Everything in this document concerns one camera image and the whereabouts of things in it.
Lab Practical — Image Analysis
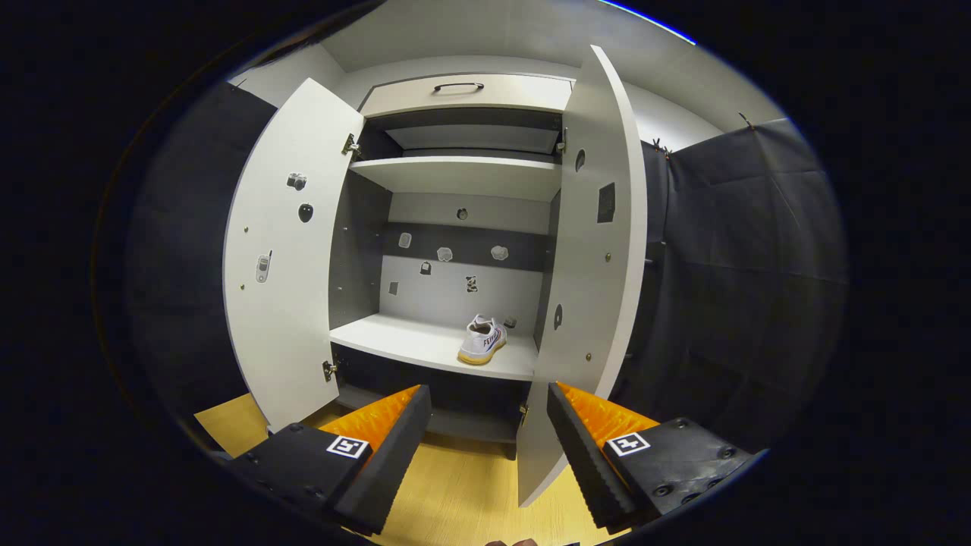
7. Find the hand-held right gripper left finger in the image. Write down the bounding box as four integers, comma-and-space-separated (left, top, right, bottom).
228, 384, 433, 536

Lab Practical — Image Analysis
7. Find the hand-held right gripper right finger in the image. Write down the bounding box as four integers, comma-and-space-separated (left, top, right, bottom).
546, 381, 763, 534

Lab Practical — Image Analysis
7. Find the white canvas shoe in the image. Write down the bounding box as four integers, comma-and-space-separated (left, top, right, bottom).
457, 314, 508, 366

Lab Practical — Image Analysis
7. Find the white shoe cabinet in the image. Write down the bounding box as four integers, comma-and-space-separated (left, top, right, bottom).
222, 44, 648, 507

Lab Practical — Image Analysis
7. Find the white cabinet door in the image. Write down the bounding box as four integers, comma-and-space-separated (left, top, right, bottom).
517, 44, 648, 507
222, 77, 366, 433

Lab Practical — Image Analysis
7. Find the white cabinet shelf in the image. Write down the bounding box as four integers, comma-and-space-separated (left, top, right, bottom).
349, 155, 564, 203
328, 312, 541, 382

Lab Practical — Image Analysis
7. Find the white cabinet drawer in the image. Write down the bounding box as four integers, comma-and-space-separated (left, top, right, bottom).
360, 74, 573, 117

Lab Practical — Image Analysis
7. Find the black backdrop cloth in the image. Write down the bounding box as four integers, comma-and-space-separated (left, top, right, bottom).
125, 82, 278, 425
611, 118, 849, 456

